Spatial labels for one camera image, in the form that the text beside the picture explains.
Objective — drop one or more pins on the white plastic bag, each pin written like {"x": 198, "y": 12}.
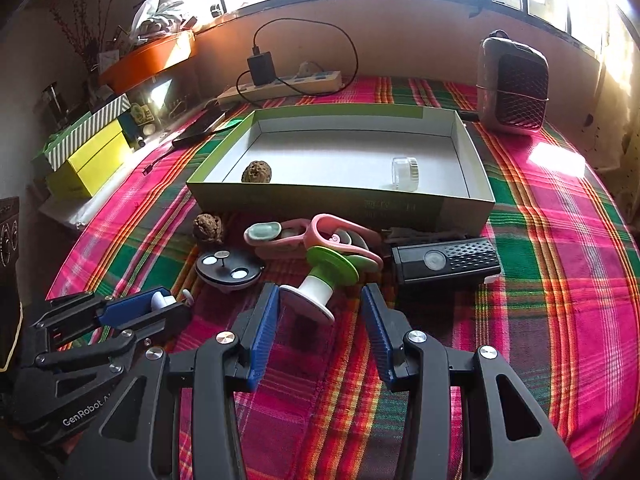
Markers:
{"x": 160, "y": 15}

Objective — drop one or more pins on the dried branches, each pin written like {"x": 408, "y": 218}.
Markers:
{"x": 75, "y": 25}

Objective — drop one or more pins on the orange plastic tray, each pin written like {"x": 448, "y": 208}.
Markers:
{"x": 145, "y": 60}

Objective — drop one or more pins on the striped box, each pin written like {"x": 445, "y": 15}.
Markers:
{"x": 85, "y": 130}

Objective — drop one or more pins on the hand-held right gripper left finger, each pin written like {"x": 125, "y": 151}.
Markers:
{"x": 262, "y": 340}

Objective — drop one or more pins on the glass tank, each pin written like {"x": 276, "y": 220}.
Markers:
{"x": 165, "y": 100}

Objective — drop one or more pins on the beige power strip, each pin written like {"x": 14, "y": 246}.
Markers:
{"x": 310, "y": 80}

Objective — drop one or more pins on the black rectangular light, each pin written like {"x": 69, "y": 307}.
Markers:
{"x": 440, "y": 262}

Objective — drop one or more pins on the pink loop clip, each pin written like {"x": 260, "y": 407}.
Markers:
{"x": 320, "y": 230}

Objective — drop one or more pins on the white paper sheet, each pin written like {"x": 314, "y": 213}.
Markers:
{"x": 65, "y": 215}

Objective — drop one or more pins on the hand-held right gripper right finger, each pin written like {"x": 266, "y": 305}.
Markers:
{"x": 377, "y": 340}

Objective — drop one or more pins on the black window hook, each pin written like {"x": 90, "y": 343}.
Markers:
{"x": 487, "y": 0}

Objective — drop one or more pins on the pink clipper with teal pad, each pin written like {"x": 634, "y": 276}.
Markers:
{"x": 265, "y": 232}

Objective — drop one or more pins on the green cardboard box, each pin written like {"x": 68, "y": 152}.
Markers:
{"x": 325, "y": 160}

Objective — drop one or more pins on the white round knob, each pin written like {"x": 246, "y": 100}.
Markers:
{"x": 162, "y": 302}

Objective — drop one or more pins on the black smartphone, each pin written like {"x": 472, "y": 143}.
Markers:
{"x": 200, "y": 127}

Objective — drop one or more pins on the black round disc holder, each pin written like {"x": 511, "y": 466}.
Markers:
{"x": 220, "y": 272}

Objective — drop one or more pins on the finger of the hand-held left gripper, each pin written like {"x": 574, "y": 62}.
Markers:
{"x": 125, "y": 310}
{"x": 155, "y": 322}

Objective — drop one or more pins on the brown walnut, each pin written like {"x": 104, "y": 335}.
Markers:
{"x": 256, "y": 172}
{"x": 207, "y": 230}

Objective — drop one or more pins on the black charger adapter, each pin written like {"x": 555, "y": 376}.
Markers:
{"x": 261, "y": 67}

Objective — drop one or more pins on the small beige figurine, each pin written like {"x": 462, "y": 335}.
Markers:
{"x": 305, "y": 69}

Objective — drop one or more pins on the plaid blanket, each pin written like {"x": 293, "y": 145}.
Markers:
{"x": 550, "y": 260}

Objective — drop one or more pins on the green and white spool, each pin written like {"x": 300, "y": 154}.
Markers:
{"x": 320, "y": 285}

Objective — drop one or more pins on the black appliance panel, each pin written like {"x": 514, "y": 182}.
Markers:
{"x": 9, "y": 235}

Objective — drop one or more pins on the yellow box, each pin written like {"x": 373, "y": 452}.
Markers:
{"x": 90, "y": 165}

